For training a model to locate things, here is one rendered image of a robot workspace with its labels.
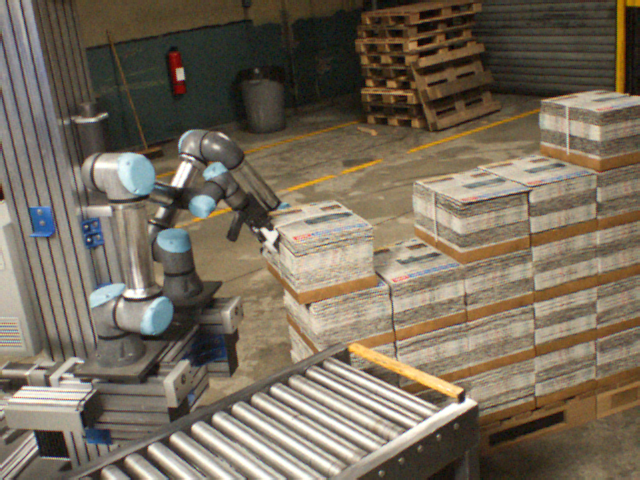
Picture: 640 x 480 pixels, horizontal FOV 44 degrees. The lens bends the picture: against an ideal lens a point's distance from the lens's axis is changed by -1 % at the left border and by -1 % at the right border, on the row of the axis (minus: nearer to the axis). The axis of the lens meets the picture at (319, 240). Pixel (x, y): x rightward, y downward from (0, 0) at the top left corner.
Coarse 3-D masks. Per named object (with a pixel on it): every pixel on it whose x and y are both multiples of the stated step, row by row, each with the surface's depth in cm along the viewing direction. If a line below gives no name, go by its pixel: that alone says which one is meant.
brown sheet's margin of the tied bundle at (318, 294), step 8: (352, 280) 269; (360, 280) 270; (368, 280) 271; (376, 280) 272; (288, 288) 274; (320, 288) 265; (328, 288) 266; (336, 288) 267; (344, 288) 269; (352, 288) 270; (360, 288) 271; (296, 296) 265; (304, 296) 264; (312, 296) 265; (320, 296) 266; (328, 296) 267
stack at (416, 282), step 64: (384, 256) 301; (448, 256) 293; (512, 256) 291; (576, 256) 301; (320, 320) 270; (384, 320) 279; (512, 320) 298; (576, 320) 309; (512, 384) 307; (576, 384) 319
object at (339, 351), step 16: (320, 352) 239; (336, 352) 238; (288, 368) 231; (304, 368) 231; (256, 384) 225; (272, 384) 224; (224, 400) 218; (240, 400) 217; (192, 416) 212; (208, 416) 211; (160, 432) 206; (128, 448) 200; (144, 448) 200; (96, 464) 195; (112, 464) 195
